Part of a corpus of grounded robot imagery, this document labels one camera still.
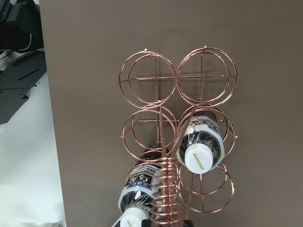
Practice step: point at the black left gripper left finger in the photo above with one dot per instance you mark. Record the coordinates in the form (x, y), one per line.
(147, 223)

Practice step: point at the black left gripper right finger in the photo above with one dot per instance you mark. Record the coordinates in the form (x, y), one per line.
(188, 223)

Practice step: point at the copper wire bottle basket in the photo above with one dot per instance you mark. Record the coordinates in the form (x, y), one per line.
(166, 97)

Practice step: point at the tea bottle middle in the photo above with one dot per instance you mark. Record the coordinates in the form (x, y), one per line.
(150, 190)

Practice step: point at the tea bottle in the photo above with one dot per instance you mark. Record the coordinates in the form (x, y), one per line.
(202, 148)
(150, 190)

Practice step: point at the tea bottle rear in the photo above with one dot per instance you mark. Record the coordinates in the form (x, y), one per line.
(202, 148)

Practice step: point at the black equipment case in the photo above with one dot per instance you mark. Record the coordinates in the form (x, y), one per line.
(20, 32)

